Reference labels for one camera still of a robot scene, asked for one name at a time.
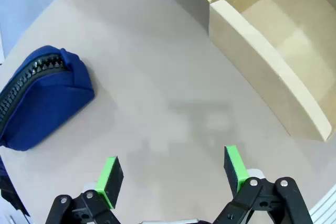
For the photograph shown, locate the blue zippered pencil case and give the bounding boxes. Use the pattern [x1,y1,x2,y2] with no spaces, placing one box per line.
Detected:
[0,45,96,152]

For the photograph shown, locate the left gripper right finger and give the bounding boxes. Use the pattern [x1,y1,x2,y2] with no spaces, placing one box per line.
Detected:
[212,145,314,224]

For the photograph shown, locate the white ribbed panel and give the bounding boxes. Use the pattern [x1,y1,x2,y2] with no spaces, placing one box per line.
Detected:
[309,187,336,224]

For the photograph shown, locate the brown cardboard box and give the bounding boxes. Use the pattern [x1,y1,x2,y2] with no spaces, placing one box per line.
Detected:
[175,0,336,143]

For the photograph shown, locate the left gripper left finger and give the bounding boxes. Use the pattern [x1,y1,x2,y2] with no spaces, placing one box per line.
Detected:
[45,155,129,224]

